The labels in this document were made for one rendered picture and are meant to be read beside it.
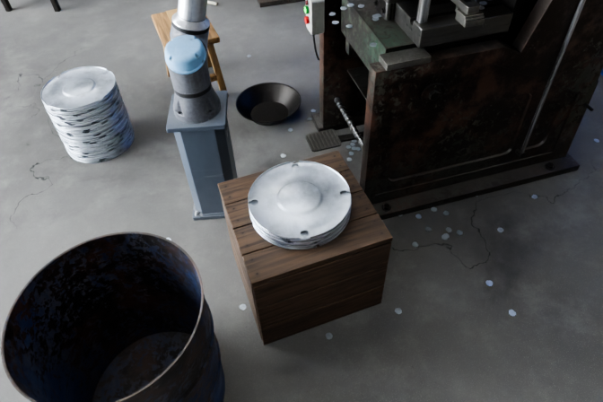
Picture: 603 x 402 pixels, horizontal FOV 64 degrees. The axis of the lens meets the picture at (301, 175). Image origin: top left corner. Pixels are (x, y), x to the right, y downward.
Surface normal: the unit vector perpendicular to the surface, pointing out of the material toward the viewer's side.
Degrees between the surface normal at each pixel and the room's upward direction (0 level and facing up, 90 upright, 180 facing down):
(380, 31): 0
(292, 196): 0
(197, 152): 90
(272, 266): 0
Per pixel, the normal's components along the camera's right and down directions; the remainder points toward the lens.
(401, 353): -0.03, -0.70
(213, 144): 0.07, 0.71
